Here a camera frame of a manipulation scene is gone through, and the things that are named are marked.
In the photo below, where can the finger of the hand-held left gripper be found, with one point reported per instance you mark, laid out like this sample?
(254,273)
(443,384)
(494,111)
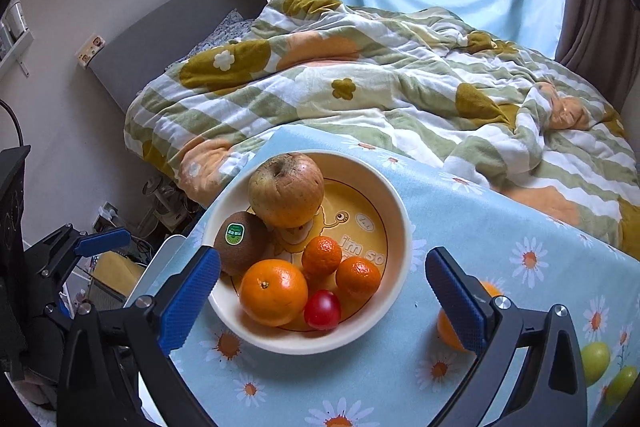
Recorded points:
(102,241)
(55,314)

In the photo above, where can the green striped floral quilt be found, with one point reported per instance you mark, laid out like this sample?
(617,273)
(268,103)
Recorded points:
(375,92)

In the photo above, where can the red cherry tomato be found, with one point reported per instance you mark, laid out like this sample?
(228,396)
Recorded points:
(322,310)

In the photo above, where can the blue daisy print tablecloth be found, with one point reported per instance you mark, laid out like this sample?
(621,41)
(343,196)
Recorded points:
(475,217)

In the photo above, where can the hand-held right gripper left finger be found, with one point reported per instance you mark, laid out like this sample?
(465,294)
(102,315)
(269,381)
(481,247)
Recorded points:
(192,297)

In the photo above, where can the large orange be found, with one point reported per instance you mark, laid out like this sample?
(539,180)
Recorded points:
(447,329)
(272,292)

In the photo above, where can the small mandarin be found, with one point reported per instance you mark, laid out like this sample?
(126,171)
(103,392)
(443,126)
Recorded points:
(358,277)
(322,257)

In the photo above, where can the brown kiwi with green sticker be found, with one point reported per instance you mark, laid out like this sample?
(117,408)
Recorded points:
(240,244)

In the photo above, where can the small white fan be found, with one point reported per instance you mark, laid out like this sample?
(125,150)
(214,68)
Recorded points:
(162,204)

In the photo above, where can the grey bed headboard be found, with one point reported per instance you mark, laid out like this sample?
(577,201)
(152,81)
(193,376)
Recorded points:
(165,32)

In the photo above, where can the brown curtain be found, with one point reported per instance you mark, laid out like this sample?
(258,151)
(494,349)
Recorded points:
(600,17)

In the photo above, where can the yellow cartoon bowl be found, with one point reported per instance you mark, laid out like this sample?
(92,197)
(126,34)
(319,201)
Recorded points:
(360,217)

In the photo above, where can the green apple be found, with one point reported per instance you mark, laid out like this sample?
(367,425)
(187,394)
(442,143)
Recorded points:
(596,363)
(622,386)

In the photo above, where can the white power strip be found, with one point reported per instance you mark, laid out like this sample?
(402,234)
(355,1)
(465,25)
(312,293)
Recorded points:
(106,214)

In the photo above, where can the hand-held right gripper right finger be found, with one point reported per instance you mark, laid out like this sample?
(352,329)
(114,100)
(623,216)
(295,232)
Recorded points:
(455,302)

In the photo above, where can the yellow russet apple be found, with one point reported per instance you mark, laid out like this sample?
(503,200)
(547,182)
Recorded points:
(287,189)

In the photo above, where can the wall socket with sticker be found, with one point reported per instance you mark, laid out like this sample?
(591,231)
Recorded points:
(91,49)

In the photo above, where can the white wall shelf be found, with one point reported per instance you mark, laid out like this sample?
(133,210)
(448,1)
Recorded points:
(15,39)

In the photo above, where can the patterned pillow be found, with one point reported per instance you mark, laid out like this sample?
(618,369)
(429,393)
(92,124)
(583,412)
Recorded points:
(222,29)

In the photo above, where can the yellow box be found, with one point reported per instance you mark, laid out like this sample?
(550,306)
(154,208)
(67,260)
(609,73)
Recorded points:
(117,274)

